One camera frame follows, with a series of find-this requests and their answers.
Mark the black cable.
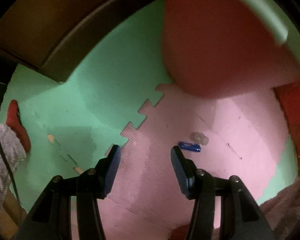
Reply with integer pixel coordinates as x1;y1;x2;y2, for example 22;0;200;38
0;115;23;208

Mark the dark wooden nightstand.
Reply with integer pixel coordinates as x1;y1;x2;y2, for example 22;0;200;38
0;0;167;83

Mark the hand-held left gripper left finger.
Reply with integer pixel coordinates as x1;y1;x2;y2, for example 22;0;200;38
14;144;122;240

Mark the pink foam floor mat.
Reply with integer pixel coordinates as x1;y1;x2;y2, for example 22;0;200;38
94;84;290;240

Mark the red bin with green rim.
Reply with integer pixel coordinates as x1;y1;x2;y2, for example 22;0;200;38
161;0;300;98

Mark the red embroidered bed skirt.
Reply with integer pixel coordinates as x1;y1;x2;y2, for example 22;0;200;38
272;80;300;178

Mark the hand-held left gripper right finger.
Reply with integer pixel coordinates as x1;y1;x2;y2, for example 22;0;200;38
170;145;276;240

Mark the red slipper at left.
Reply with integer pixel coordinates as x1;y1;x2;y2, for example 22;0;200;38
0;99;32;230

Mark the clear plastic piece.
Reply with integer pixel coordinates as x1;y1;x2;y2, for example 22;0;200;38
189;132;210;146

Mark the green foam floor mat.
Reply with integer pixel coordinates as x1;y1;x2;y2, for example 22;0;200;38
256;136;299;207
0;0;175;208

